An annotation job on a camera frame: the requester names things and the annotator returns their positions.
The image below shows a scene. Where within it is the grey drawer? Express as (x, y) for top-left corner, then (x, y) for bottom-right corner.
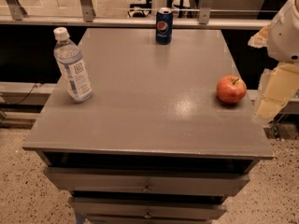
(68, 197), (226, 219)
(44, 167), (249, 196)
(87, 216), (212, 224)

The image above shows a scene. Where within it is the clear plastic water bottle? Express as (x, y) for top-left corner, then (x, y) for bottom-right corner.
(53, 27), (93, 103)

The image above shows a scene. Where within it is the grey drawer cabinet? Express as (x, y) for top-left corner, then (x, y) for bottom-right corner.
(21, 27), (275, 224)

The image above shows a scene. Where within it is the red apple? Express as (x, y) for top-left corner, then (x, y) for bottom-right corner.
(216, 75), (247, 104)

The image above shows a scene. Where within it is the black floor cable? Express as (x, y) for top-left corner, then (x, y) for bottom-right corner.
(0, 82), (43, 106)

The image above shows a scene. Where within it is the blue pepsi can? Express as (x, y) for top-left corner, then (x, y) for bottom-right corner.
(156, 7), (173, 45)

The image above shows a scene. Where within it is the top grey drawer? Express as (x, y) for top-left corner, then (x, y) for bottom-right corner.
(44, 167), (249, 196)

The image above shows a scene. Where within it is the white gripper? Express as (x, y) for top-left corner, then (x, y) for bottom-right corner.
(248, 0), (299, 124)

